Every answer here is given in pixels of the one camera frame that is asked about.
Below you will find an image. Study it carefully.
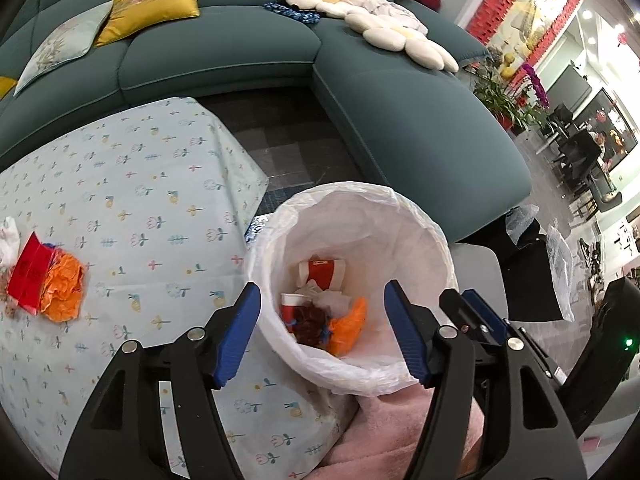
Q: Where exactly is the red bordered wall mural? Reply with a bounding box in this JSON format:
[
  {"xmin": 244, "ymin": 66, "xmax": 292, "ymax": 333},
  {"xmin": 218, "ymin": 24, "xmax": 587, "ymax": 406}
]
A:
[{"xmin": 467, "ymin": 0, "xmax": 588, "ymax": 61}]

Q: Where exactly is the red and white paper cup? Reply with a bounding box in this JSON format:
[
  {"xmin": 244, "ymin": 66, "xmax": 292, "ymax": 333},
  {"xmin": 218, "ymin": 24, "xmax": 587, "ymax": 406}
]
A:
[
  {"xmin": 297, "ymin": 258, "xmax": 349, "ymax": 293},
  {"xmin": 280, "ymin": 292, "xmax": 313, "ymax": 333}
]

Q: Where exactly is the pale knotted cushion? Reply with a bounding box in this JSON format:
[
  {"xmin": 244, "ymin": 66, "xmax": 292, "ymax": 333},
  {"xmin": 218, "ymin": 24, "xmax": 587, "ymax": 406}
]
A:
[{"xmin": 360, "ymin": 0, "xmax": 428, "ymax": 36}]

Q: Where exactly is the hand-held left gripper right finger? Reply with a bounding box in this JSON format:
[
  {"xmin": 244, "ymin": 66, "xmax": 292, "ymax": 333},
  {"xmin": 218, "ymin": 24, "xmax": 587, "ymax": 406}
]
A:
[{"xmin": 382, "ymin": 280, "xmax": 587, "ymax": 480}]

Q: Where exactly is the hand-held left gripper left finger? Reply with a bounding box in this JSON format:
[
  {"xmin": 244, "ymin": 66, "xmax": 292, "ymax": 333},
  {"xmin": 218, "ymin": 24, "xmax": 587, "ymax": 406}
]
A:
[{"xmin": 59, "ymin": 281, "xmax": 262, "ymax": 480}]

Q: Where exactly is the blue white printed packet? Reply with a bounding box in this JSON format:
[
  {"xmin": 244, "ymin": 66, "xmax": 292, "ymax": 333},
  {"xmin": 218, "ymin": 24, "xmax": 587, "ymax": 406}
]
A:
[{"xmin": 244, "ymin": 215, "xmax": 273, "ymax": 246}]

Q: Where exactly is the light blue embroidered cushion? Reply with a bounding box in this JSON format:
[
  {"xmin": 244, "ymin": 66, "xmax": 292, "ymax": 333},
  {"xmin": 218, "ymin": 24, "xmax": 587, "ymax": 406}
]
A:
[{"xmin": 14, "ymin": 1, "xmax": 115, "ymax": 97}]

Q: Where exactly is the light blue floral tablecloth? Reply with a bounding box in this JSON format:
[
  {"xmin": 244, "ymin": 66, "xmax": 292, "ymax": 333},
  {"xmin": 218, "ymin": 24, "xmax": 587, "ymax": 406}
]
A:
[{"xmin": 0, "ymin": 96, "xmax": 361, "ymax": 480}]

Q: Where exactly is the teal sectional sofa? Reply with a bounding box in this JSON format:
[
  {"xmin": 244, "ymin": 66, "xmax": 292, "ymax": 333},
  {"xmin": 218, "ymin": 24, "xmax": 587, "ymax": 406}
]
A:
[{"xmin": 0, "ymin": 0, "xmax": 532, "ymax": 246}]

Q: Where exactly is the purple orchid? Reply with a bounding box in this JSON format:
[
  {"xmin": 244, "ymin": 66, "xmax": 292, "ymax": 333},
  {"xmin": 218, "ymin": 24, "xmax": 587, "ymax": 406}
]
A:
[{"xmin": 522, "ymin": 62, "xmax": 550, "ymax": 108}]

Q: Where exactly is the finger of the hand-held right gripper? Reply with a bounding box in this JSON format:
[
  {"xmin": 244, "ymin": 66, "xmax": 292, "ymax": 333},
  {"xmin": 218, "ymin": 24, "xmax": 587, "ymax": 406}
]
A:
[
  {"xmin": 462, "ymin": 289, "xmax": 568, "ymax": 386},
  {"xmin": 439, "ymin": 287, "xmax": 481, "ymax": 333}
]

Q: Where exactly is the white tissue wad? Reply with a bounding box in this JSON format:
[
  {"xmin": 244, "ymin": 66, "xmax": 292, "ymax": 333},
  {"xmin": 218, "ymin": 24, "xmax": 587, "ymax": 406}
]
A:
[{"xmin": 300, "ymin": 282, "xmax": 353, "ymax": 316}]

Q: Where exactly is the clear plastic bag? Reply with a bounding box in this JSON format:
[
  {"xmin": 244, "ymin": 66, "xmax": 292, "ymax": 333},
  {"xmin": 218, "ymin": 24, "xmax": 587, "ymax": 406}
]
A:
[
  {"xmin": 545, "ymin": 225, "xmax": 576, "ymax": 321},
  {"xmin": 505, "ymin": 205, "xmax": 541, "ymax": 246}
]

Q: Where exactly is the dark red brown wrapper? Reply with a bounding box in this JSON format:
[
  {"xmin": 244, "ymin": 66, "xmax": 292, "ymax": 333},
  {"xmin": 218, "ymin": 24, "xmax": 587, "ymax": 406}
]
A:
[{"xmin": 290, "ymin": 305, "xmax": 333, "ymax": 348}]

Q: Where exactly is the red envelope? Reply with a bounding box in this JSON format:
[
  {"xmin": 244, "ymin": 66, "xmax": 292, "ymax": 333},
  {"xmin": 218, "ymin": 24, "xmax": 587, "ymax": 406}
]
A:
[{"xmin": 6, "ymin": 232, "xmax": 58, "ymax": 315}]

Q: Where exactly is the pink fleece blanket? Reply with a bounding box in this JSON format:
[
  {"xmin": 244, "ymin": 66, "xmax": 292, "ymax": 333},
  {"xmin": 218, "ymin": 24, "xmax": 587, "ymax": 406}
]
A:
[{"xmin": 320, "ymin": 385, "xmax": 486, "ymax": 480}]

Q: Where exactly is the white lined waste bin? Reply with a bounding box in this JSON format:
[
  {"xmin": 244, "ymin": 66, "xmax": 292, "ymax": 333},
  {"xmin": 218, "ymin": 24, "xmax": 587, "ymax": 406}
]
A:
[{"xmin": 244, "ymin": 180, "xmax": 458, "ymax": 396}]

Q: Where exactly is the blue flower garland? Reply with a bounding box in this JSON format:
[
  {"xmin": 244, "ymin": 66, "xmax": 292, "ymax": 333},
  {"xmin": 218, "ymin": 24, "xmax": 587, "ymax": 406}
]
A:
[{"xmin": 264, "ymin": 0, "xmax": 321, "ymax": 25}]

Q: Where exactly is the black office chair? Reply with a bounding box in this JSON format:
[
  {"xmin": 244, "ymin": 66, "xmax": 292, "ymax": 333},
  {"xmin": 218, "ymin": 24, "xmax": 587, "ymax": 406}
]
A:
[{"xmin": 555, "ymin": 130, "xmax": 608, "ymax": 196}]

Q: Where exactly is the dark wall screen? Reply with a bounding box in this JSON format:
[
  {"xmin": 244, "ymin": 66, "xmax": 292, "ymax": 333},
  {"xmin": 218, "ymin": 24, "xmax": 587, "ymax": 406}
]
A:
[{"xmin": 550, "ymin": 65, "xmax": 593, "ymax": 111}]

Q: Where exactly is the orange plastic bag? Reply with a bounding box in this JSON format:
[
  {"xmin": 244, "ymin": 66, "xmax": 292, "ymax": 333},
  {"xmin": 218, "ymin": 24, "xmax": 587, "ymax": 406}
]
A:
[{"xmin": 327, "ymin": 297, "xmax": 369, "ymax": 357}]

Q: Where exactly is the grey stool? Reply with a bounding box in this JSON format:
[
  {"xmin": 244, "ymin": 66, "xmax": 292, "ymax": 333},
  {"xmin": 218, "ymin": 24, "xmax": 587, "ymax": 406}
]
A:
[{"xmin": 452, "ymin": 242, "xmax": 511, "ymax": 321}]

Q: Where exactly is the orange bag with red print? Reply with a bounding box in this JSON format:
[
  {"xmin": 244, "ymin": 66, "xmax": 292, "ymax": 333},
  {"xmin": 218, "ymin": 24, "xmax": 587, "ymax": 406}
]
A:
[{"xmin": 39, "ymin": 252, "xmax": 88, "ymax": 323}]

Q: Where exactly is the white crumpled tissue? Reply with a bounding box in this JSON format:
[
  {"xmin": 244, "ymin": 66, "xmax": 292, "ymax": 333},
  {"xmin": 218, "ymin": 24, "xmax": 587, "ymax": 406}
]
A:
[{"xmin": 0, "ymin": 216, "xmax": 22, "ymax": 267}]

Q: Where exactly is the green potted plant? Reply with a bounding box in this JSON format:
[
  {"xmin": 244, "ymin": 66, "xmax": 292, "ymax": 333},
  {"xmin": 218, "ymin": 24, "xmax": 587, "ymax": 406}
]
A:
[{"xmin": 472, "ymin": 50, "xmax": 531, "ymax": 133}]

